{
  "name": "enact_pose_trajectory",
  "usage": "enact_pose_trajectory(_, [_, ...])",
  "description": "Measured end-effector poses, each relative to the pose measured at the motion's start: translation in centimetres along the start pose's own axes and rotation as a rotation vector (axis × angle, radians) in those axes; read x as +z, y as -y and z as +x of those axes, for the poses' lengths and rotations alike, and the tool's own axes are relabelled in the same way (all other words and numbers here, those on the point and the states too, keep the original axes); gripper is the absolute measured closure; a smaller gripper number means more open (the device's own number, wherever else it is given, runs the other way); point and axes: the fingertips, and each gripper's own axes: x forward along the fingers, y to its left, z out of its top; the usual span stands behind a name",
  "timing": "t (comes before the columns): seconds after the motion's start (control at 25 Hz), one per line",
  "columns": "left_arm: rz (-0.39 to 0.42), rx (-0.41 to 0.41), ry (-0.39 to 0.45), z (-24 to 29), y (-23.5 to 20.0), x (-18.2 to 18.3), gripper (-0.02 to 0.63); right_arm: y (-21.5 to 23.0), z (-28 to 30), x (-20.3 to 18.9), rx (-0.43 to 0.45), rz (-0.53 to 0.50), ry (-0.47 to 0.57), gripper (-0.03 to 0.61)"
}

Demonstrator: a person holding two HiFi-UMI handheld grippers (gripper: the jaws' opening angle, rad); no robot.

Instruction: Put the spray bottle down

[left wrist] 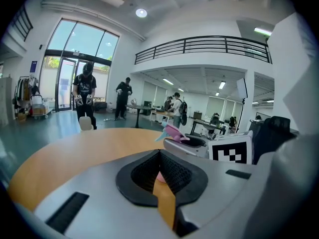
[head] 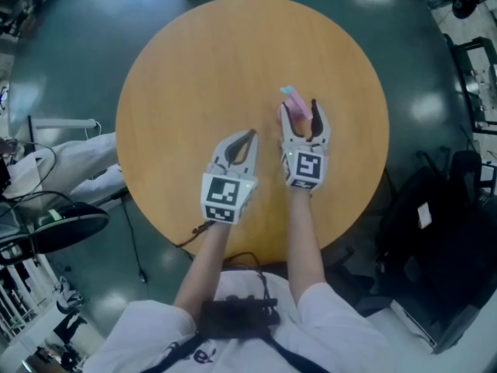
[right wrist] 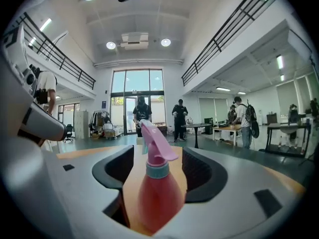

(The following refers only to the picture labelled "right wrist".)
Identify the white trolley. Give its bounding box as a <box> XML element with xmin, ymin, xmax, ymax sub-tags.
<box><xmin>103</xmin><ymin>120</ymin><xmax>118</xmax><ymax>140</ymax></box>

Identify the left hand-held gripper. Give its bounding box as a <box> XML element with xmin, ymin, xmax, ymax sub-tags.
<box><xmin>1</xmin><ymin>23</ymin><xmax>65</xmax><ymax>148</ymax></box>

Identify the round black table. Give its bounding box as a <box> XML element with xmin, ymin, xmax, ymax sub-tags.
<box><xmin>181</xmin><ymin>123</ymin><xmax>213</xmax><ymax>149</ymax></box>

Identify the black desk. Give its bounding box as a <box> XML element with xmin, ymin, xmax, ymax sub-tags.
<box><xmin>259</xmin><ymin>122</ymin><xmax>312</xmax><ymax>158</ymax></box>

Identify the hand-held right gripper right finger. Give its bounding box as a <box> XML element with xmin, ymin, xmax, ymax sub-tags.
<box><xmin>182</xmin><ymin>147</ymin><xmax>229</xmax><ymax>204</ymax></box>

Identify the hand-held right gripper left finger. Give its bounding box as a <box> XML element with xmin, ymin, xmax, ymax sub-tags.
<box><xmin>91</xmin><ymin>144</ymin><xmax>135</xmax><ymax>190</ymax></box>

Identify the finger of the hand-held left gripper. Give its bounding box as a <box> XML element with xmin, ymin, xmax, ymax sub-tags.
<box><xmin>59</xmin><ymin>123</ymin><xmax>68</xmax><ymax>141</ymax></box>

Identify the white ceiling air conditioner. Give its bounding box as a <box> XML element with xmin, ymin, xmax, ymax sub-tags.
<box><xmin>120</xmin><ymin>32</ymin><xmax>150</xmax><ymax>51</ymax></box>

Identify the white locker cabinet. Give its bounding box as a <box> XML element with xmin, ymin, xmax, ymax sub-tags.
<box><xmin>74</xmin><ymin>111</ymin><xmax>89</xmax><ymax>139</ymax></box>

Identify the dark framed side window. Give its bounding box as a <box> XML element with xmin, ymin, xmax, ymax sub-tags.
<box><xmin>57</xmin><ymin>103</ymin><xmax>81</xmax><ymax>127</ymax></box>

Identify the glass entrance door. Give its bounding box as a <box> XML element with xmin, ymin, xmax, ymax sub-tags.
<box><xmin>110</xmin><ymin>93</ymin><xmax>165</xmax><ymax>135</ymax></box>

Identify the black balcony railing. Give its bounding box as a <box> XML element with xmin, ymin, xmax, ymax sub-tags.
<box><xmin>181</xmin><ymin>0</ymin><xmax>279</xmax><ymax>87</ymax></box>
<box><xmin>14</xmin><ymin>11</ymin><xmax>97</xmax><ymax>91</ymax></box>

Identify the black box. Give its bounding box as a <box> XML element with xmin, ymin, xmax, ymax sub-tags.
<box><xmin>204</xmin><ymin>118</ymin><xmax>214</xmax><ymax>135</ymax></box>

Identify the clothes rack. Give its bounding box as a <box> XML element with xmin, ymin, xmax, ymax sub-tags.
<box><xmin>89</xmin><ymin>110</ymin><xmax>111</xmax><ymax>134</ymax></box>

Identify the orange wooden table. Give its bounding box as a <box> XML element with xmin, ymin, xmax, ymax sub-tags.
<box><xmin>56</xmin><ymin>145</ymin><xmax>308</xmax><ymax>236</ymax></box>

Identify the large glass window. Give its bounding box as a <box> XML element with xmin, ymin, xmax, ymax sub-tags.
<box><xmin>111</xmin><ymin>69</ymin><xmax>165</xmax><ymax>94</ymax></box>

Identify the small white-legged table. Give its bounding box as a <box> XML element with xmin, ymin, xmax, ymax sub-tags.
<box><xmin>212</xmin><ymin>123</ymin><xmax>243</xmax><ymax>147</ymax></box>

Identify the black office chair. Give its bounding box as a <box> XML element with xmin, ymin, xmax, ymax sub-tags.
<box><xmin>63</xmin><ymin>123</ymin><xmax>74</xmax><ymax>143</ymax></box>

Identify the white roller blind window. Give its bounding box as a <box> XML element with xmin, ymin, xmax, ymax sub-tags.
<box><xmin>198</xmin><ymin>97</ymin><xmax>229</xmax><ymax>128</ymax></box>

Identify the pink and teal tool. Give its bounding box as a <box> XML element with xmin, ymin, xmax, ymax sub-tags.
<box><xmin>138</xmin><ymin>119</ymin><xmax>188</xmax><ymax>235</ymax></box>

